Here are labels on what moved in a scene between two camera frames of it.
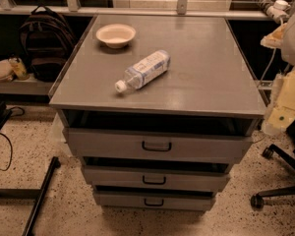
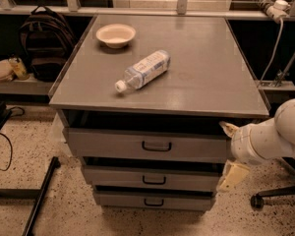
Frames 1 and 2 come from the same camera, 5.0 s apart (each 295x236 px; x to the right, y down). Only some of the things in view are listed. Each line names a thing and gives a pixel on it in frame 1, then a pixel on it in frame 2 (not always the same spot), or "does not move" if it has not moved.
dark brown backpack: (46, 38) does not move
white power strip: (279, 11) does not move
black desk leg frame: (38, 194) does not move
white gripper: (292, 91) -> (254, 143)
